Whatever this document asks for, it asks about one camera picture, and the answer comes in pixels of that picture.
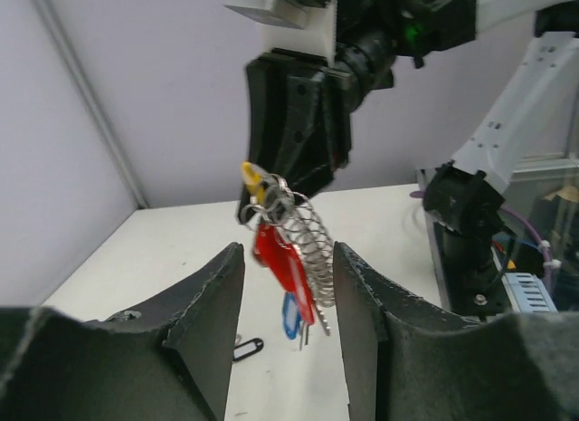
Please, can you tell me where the aluminium mounting rail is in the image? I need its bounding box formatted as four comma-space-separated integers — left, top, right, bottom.
422, 161, 508, 320

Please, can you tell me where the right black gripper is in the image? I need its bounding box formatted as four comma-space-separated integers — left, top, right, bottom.
245, 48, 357, 197

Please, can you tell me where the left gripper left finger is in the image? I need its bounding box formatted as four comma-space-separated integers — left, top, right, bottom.
1, 243, 245, 420

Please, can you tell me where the red tagged key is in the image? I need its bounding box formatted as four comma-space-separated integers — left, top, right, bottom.
252, 222, 331, 336

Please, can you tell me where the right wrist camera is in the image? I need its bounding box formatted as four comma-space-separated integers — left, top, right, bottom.
224, 0, 338, 66

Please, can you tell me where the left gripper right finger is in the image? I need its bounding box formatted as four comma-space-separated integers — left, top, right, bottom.
333, 243, 578, 420

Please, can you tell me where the white slotted cable duct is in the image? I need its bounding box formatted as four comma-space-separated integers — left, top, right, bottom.
502, 272, 557, 313

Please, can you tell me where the keyring with yellow handle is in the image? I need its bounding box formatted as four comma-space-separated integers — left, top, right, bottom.
241, 161, 335, 308

